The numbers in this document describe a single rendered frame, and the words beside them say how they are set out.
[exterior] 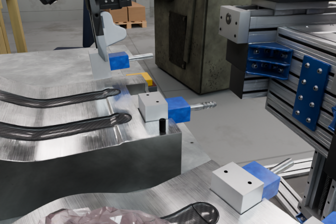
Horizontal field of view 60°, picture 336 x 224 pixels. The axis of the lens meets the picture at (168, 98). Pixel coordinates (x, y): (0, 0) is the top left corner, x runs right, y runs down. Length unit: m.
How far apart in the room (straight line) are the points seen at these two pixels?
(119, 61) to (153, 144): 0.24
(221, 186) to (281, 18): 0.65
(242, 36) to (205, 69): 1.75
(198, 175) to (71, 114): 0.23
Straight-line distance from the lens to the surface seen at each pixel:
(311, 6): 0.98
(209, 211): 0.36
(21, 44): 3.85
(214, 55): 2.61
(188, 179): 0.39
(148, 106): 0.44
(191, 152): 0.54
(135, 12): 5.81
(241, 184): 0.36
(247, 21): 0.87
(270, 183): 0.39
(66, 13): 6.99
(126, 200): 0.35
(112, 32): 0.58
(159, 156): 0.43
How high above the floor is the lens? 1.11
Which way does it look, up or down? 25 degrees down
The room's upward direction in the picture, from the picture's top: straight up
